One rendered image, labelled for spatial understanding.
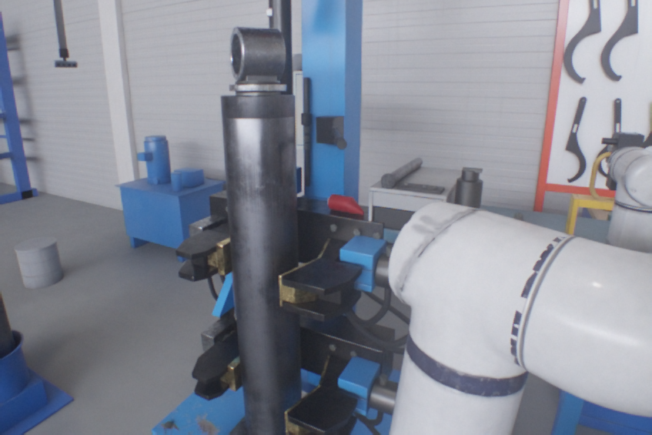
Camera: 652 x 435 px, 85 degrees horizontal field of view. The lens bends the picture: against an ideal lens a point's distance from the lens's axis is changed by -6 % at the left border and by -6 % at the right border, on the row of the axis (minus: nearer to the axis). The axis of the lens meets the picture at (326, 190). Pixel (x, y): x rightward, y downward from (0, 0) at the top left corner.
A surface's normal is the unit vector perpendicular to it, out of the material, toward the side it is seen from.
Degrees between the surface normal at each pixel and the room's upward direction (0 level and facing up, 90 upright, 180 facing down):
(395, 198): 90
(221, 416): 0
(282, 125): 90
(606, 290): 39
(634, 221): 89
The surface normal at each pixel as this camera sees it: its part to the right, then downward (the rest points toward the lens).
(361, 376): 0.00, -0.97
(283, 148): 0.73, 0.18
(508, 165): -0.45, 0.23
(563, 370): -0.74, 0.40
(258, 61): 0.43, 0.54
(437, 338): -0.78, 0.02
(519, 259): -0.52, -0.63
